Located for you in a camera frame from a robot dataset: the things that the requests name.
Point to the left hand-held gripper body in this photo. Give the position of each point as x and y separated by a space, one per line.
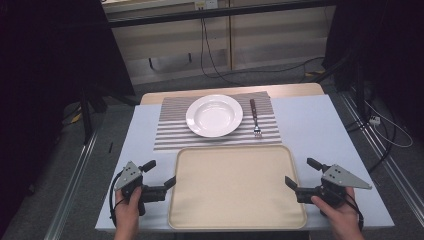
129 174

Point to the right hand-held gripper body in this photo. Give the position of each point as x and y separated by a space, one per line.
340 176

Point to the person's right hand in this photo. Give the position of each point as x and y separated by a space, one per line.
341 215

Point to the person's left hand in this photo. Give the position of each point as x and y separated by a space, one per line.
126 213

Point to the small black floor object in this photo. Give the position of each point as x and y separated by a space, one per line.
110 147

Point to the striped placemat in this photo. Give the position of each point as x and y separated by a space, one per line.
173 133

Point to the beige tray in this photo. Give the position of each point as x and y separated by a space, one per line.
235 190

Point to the white power adapter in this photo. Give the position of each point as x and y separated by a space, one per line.
375 120

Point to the black metal stand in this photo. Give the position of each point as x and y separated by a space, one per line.
359 86
87 116

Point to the white deep plate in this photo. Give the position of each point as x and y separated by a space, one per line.
214 116

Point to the light wooden cabinet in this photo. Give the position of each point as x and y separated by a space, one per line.
266 43

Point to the dark curtain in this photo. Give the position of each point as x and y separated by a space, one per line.
43 66
390 50

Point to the black horizontal bar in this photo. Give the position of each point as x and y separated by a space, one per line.
216 13

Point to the aluminium floor rail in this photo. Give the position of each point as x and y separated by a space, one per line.
71 186
383 156

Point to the white wall socket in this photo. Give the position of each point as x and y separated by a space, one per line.
206 4

